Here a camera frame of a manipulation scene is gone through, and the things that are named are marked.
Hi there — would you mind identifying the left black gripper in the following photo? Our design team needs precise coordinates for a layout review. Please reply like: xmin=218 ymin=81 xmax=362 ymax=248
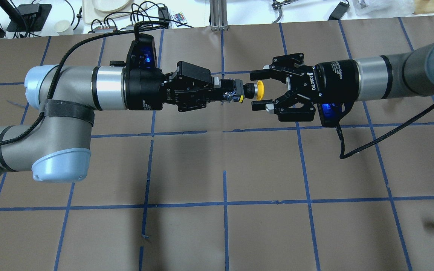
xmin=124 ymin=61 xmax=236 ymax=113

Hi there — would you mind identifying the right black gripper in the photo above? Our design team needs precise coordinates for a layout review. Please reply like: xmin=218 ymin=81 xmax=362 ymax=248
xmin=249 ymin=53 xmax=359 ymax=122

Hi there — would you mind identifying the yellow push button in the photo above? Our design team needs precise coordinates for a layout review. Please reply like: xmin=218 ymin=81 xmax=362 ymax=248
xmin=221 ymin=79 xmax=265 ymax=103

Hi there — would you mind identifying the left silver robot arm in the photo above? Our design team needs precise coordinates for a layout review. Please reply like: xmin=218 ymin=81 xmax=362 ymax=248
xmin=0 ymin=61 xmax=243 ymax=183

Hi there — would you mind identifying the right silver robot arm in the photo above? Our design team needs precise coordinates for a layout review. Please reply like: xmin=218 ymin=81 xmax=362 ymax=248
xmin=250 ymin=43 xmax=434 ymax=128

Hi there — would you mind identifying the wooden board stand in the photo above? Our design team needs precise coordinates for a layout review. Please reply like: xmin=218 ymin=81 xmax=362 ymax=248
xmin=413 ymin=0 xmax=434 ymax=15

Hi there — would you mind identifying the black power adapter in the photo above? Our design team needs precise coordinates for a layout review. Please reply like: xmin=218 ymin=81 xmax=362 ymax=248
xmin=328 ymin=0 xmax=350 ymax=21

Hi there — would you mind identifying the brown paper table cover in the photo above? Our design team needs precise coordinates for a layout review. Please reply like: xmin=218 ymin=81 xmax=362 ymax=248
xmin=0 ymin=16 xmax=434 ymax=271

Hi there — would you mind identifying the clear plastic bag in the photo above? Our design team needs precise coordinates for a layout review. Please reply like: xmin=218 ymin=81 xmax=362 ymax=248
xmin=351 ymin=0 xmax=415 ymax=17

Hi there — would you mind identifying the beige round plate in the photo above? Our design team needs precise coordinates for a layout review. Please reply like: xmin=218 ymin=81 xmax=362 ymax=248
xmin=91 ymin=0 xmax=131 ymax=13

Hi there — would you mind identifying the beige tray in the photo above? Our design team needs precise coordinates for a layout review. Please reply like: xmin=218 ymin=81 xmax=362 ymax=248
xmin=82 ymin=0 xmax=143 ymax=24

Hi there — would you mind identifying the white paper cup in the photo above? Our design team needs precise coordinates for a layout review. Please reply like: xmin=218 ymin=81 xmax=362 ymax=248
xmin=53 ymin=20 xmax=74 ymax=36

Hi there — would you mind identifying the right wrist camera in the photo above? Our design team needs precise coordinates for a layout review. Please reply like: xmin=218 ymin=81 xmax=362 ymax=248
xmin=317 ymin=102 xmax=354 ymax=128

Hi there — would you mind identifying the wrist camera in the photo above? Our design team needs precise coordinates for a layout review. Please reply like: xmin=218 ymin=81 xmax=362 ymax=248
xmin=125 ymin=33 xmax=157 ymax=70
xmin=317 ymin=102 xmax=354 ymax=128

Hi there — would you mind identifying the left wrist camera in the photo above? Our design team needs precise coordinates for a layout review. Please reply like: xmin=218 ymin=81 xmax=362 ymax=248
xmin=125 ymin=33 xmax=157 ymax=70

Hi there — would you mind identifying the aluminium frame post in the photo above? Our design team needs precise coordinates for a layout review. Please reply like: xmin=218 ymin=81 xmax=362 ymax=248
xmin=209 ymin=0 xmax=229 ymax=31

